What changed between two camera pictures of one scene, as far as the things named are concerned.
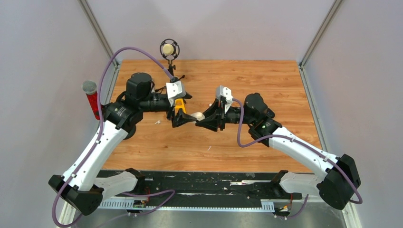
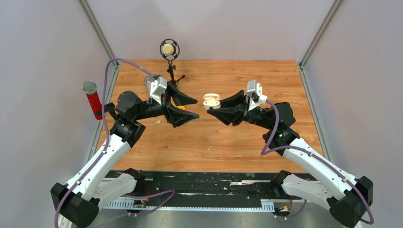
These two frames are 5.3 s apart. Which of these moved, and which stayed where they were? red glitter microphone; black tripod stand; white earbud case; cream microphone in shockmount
Moved: white earbud case
Stayed: cream microphone in shockmount; black tripod stand; red glitter microphone
